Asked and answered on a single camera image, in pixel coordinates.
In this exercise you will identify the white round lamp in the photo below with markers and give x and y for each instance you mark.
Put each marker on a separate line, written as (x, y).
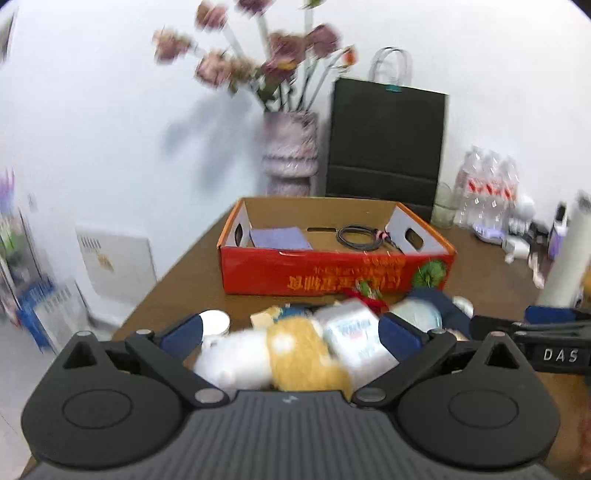
(523, 213)

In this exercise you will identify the dried pink roses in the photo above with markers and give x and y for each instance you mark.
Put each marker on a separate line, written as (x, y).
(294, 66)

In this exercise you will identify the white thermos bottle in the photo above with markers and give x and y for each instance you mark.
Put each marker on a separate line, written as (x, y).
(566, 274)

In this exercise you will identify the navy blue pouch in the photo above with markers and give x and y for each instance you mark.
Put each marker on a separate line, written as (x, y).
(453, 318)

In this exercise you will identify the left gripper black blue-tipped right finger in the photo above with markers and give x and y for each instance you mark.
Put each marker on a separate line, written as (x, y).
(419, 355)

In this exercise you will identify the white charger adapter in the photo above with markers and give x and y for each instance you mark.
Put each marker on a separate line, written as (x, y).
(515, 248)

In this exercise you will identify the clear glass cup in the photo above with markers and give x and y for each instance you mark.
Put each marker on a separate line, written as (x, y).
(444, 209)

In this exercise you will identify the clear plastic swab box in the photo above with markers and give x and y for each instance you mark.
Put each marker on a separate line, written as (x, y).
(351, 331)

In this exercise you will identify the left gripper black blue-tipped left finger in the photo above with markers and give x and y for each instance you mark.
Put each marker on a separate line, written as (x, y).
(161, 355)

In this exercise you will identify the purple case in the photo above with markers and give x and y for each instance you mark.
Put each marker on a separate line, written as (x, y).
(489, 235)

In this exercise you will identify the purple cloth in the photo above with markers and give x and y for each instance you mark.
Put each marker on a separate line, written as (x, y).
(290, 238)

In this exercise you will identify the red orange cardboard box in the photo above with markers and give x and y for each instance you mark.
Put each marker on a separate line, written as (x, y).
(417, 256)

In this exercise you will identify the metal wire rack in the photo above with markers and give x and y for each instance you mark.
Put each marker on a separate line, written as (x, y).
(23, 283)

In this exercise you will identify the white yellow plush toy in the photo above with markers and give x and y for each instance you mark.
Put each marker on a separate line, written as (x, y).
(289, 355)

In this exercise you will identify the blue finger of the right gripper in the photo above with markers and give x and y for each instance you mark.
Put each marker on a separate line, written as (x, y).
(536, 314)

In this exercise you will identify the purple ceramic vase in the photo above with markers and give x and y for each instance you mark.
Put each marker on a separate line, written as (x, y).
(290, 152)

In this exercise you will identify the small white round tin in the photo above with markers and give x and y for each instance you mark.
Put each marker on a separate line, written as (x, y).
(464, 305)

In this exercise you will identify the black paper bag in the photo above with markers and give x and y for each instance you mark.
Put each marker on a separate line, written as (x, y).
(386, 138)

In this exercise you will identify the white wall panel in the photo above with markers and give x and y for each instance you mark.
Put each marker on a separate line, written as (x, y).
(119, 265)

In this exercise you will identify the blue white paper bags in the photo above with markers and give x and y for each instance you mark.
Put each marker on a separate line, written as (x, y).
(52, 313)

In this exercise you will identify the water bottle pack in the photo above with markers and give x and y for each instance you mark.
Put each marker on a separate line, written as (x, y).
(486, 189)

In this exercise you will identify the white round jar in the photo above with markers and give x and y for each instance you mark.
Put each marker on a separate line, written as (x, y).
(215, 324)

